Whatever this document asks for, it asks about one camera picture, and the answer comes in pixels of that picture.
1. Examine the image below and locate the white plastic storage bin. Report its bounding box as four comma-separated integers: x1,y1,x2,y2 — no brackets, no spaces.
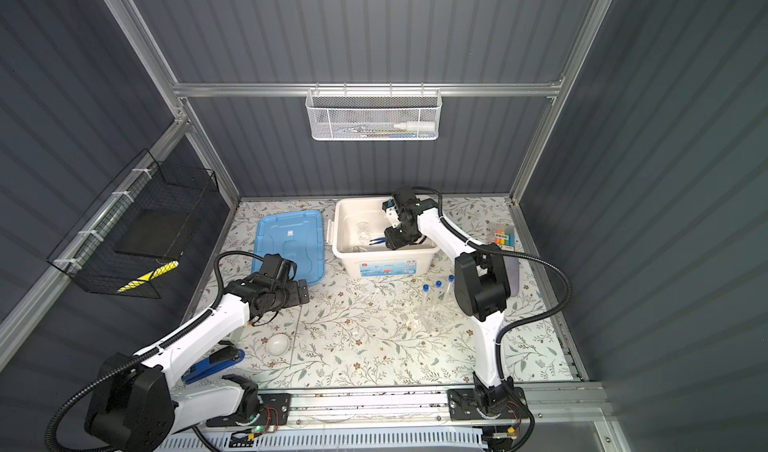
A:
326,196,439,278

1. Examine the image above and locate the blue capped test tube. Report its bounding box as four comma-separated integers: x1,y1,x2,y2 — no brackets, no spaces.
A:
417,284,432,329
432,280,446,310

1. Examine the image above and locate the clear test tube rack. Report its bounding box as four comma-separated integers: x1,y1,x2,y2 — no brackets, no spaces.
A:
416,274,465,334

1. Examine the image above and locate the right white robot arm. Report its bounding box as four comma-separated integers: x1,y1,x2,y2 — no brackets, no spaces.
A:
382,186,514,417

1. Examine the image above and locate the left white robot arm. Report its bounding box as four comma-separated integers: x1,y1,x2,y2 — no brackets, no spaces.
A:
84,254,309,451

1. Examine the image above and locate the thin metal stirring rod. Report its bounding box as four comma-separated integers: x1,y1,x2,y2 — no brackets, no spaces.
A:
289,306,303,367

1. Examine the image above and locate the white round dish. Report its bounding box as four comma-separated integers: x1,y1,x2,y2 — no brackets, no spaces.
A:
266,334,291,356

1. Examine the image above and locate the blue plastic bin lid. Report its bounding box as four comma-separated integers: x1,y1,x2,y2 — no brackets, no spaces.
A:
253,210,325,285

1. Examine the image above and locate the white bottle in basket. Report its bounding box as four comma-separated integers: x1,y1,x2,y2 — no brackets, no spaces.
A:
393,121,437,133

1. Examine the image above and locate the blue black small device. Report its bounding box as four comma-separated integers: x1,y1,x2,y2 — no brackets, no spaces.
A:
181,345,245,385

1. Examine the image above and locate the colourful marker pack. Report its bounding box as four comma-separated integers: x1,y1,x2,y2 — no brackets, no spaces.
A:
493,224,516,251

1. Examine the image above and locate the yellow black striped item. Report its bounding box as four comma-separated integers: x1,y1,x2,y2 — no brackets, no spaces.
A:
117,260,179,293

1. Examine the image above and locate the grey eyeglass case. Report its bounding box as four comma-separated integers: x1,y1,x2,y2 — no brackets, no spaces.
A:
504,256,520,297

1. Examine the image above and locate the black pad in basket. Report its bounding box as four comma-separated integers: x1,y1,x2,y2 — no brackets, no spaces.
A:
114,209,199,261

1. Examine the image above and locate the white wire mesh basket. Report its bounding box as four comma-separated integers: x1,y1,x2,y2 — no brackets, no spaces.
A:
305,92,443,141

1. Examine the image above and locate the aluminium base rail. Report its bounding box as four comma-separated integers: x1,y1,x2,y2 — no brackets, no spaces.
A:
203,385,529,432

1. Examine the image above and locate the black wire wall basket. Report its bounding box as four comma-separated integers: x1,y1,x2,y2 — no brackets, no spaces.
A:
47,153,220,299

